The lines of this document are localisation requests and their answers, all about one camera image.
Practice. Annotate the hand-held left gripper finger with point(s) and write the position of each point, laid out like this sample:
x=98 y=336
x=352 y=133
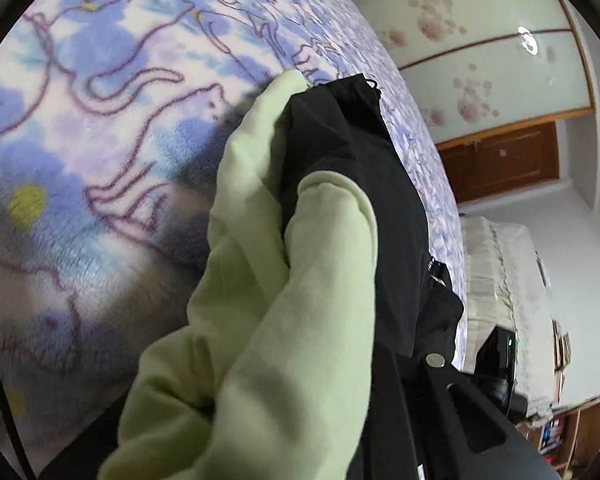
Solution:
x=447 y=402

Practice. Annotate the green and black jacket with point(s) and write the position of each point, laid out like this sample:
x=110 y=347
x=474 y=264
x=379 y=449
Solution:
x=305 y=310

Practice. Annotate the black electronic device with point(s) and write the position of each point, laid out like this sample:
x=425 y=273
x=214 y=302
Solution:
x=497 y=355

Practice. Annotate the wooden bookshelf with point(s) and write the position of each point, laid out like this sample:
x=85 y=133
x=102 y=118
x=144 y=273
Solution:
x=570 y=430

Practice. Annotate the stack of books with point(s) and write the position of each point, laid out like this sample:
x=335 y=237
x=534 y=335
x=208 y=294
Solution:
x=561 y=347

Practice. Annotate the white lace-covered cabinet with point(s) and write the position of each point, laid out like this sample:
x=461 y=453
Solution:
x=500 y=270

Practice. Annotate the brown wooden cabinet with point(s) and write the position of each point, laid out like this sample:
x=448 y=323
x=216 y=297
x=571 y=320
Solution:
x=500 y=160

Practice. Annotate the floral sliding door wardrobe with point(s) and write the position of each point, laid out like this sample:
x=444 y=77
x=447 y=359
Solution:
x=480 y=60

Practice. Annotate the blue floral fleece blanket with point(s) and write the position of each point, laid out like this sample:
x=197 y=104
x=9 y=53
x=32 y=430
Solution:
x=80 y=110

